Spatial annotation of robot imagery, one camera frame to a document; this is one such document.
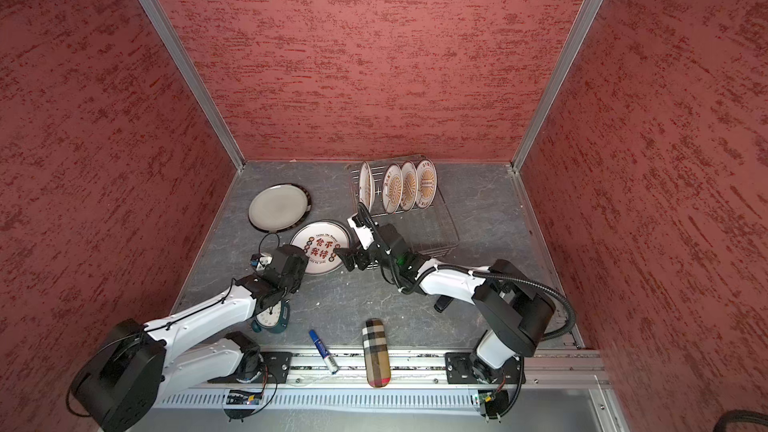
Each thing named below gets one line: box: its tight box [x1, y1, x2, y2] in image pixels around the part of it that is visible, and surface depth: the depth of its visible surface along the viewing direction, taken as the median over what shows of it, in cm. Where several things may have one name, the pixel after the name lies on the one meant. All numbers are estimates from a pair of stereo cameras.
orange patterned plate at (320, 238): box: [290, 220, 352, 276], surface depth 99 cm
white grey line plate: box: [248, 183, 312, 233], surface depth 106 cm
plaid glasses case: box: [362, 318, 391, 388], surface depth 75 cm
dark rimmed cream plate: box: [248, 183, 313, 233], surface depth 106 cm
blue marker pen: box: [308, 329, 339, 375], surface depth 77 cm
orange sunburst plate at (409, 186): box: [400, 161, 418, 212], surface depth 104 cm
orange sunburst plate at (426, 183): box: [416, 158, 438, 209], surface depth 103 cm
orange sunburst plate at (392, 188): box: [382, 163, 404, 214], surface depth 105 cm
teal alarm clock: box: [252, 300, 290, 334], surface depth 79 cm
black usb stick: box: [434, 295, 455, 313], surface depth 86 cm
